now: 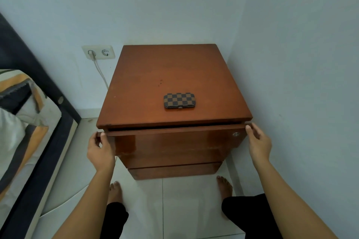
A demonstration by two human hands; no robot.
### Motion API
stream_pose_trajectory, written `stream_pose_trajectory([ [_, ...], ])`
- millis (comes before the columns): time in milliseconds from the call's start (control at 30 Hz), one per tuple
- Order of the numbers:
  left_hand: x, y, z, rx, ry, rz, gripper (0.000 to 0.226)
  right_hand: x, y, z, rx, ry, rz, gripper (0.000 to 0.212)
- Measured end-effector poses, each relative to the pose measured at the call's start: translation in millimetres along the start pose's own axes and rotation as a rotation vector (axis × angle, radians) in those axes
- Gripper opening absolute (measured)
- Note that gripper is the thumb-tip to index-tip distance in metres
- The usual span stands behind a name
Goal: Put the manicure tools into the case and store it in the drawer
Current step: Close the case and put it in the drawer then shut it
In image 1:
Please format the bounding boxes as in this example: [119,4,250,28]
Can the white double wall socket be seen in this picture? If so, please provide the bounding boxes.
[82,45,116,60]

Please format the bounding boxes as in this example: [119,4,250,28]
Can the brown wooden plain drawer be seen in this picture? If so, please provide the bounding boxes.
[128,162,223,181]

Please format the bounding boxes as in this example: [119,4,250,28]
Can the brown wooden nightstand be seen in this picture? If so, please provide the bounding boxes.
[96,44,253,181]

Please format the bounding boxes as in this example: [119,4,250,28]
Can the person's right forearm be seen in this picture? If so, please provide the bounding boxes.
[254,160,340,239]

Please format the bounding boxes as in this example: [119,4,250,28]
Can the person's right hand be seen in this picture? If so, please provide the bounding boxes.
[245,122,272,171]

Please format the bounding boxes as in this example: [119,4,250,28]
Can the person's right leg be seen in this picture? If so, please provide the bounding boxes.
[221,193,284,239]

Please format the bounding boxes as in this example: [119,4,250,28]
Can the striped grey orange blanket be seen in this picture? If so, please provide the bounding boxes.
[0,69,62,201]

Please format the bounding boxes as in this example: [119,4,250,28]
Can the person's leg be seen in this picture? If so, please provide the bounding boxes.
[221,193,284,239]
[99,202,129,239]

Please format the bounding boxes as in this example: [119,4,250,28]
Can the white power cable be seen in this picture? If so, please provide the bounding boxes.
[93,58,109,90]

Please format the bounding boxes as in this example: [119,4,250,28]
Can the brown wooden drawer with lock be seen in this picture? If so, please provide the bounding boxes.
[97,121,253,170]

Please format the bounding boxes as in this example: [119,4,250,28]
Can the person's left hand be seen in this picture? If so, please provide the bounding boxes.
[87,132,116,172]

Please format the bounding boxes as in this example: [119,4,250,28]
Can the person's foot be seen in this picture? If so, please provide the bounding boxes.
[108,181,123,206]
[216,176,233,202]

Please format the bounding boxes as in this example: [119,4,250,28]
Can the dark bed frame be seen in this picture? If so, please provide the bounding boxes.
[0,12,82,239]

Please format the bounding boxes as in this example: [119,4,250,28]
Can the person's right foot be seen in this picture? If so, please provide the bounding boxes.
[216,176,233,202]

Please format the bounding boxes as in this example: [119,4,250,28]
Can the person's left foot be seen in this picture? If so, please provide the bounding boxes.
[108,181,123,206]

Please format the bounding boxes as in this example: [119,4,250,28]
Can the brown checkered case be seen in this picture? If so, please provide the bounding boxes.
[163,93,196,109]

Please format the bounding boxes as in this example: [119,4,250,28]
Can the person's left leg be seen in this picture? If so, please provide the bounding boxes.
[99,202,129,239]

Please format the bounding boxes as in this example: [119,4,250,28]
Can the person's left forearm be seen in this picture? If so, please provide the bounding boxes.
[52,163,116,239]

